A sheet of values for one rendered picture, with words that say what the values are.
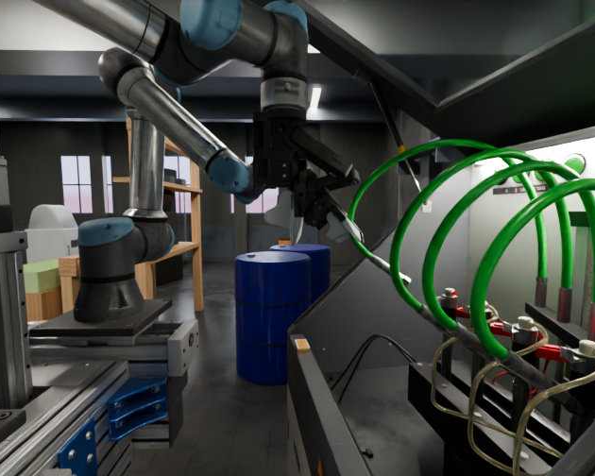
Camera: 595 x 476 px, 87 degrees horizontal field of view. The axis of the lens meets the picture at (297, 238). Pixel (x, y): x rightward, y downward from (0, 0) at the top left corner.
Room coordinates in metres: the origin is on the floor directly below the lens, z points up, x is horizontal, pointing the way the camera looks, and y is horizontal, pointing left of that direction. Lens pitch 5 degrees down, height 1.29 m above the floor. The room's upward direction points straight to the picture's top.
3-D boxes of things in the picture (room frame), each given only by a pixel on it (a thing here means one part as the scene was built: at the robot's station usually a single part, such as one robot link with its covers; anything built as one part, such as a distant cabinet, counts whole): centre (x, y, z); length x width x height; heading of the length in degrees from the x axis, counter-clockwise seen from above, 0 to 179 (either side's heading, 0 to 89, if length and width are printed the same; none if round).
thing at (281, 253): (2.81, 0.09, 0.47); 1.27 x 0.78 x 0.93; 174
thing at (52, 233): (6.00, 4.65, 0.69); 0.75 x 0.61 x 1.39; 89
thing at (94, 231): (0.77, 0.46, 1.20); 0.13 x 0.12 x 0.14; 169
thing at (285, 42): (0.52, 0.02, 1.54); 0.09 x 0.08 x 0.11; 136
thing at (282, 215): (0.50, 0.02, 1.28); 0.06 x 0.03 x 0.09; 100
